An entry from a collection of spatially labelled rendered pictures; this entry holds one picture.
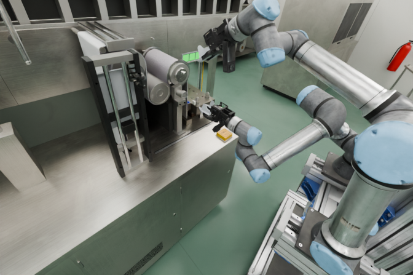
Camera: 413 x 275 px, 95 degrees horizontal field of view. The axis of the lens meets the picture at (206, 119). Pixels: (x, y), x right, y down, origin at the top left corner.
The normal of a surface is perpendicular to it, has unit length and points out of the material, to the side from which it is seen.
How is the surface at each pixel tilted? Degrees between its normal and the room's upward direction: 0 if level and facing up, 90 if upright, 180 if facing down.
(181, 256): 0
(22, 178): 90
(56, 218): 0
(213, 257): 0
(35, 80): 90
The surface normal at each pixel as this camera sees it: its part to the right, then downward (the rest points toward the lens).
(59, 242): 0.08, -0.80
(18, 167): 0.69, 0.48
